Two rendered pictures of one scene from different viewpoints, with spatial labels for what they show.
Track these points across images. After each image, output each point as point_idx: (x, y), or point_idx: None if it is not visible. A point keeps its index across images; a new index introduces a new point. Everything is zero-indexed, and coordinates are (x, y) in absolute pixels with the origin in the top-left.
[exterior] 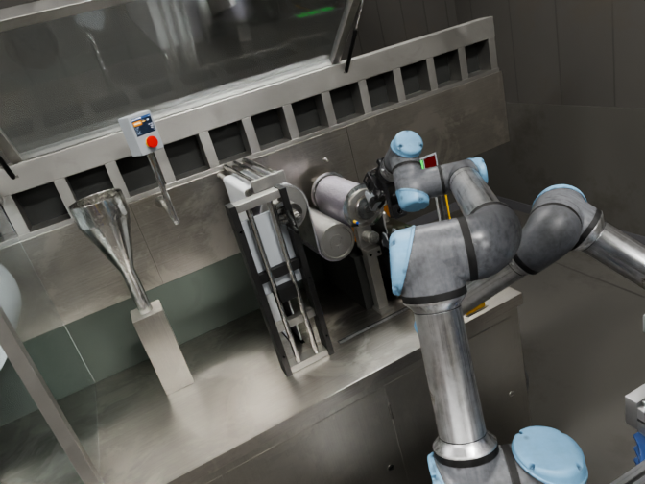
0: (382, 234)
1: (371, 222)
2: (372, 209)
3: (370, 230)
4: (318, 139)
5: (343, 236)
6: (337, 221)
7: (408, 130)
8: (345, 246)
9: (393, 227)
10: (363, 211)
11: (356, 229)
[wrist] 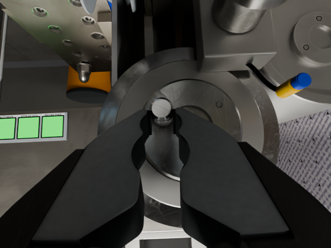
0: (136, 5)
1: (173, 62)
2: (216, 128)
3: (259, 3)
4: (163, 226)
5: (291, 49)
6: (274, 107)
7: (4, 195)
8: (288, 15)
9: (74, 48)
10: (213, 117)
11: (276, 50)
